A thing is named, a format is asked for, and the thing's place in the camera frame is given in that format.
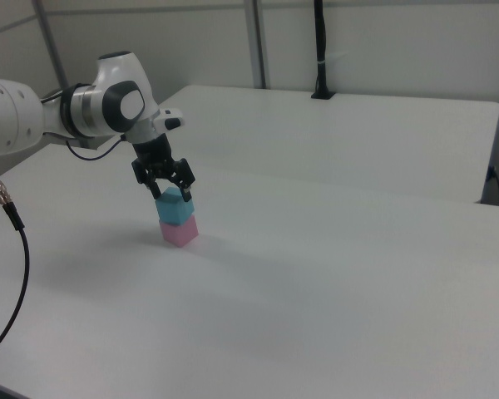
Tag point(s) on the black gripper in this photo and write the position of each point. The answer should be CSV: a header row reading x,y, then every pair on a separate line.
x,y
151,154

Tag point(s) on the blue cube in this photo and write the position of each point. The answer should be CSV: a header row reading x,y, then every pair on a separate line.
x,y
172,208

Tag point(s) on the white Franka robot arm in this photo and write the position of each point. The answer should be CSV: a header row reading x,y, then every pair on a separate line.
x,y
104,104

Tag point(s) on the pink cube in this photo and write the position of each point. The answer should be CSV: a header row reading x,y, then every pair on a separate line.
x,y
179,233

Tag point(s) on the black pole with base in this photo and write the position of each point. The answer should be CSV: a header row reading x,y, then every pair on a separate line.
x,y
321,50

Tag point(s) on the grey metal frame post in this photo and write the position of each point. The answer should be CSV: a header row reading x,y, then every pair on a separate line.
x,y
52,45
258,41

